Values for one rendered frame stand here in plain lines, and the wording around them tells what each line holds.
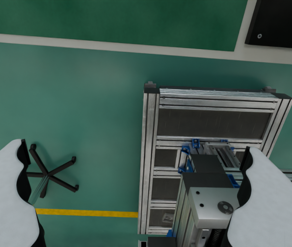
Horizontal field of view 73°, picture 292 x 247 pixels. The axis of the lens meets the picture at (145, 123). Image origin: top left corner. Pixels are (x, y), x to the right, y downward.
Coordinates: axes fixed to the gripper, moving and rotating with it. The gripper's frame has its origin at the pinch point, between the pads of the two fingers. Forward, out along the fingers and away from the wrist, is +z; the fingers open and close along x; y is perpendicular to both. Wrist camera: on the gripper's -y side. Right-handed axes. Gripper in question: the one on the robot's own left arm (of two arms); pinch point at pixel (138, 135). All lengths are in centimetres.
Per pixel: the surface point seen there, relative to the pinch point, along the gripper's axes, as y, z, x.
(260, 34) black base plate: -4.2, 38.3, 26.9
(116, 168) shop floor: 104, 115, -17
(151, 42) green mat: -1.1, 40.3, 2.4
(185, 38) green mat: -2.3, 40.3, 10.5
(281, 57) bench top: 1, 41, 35
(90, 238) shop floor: 200, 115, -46
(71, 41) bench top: -0.4, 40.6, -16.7
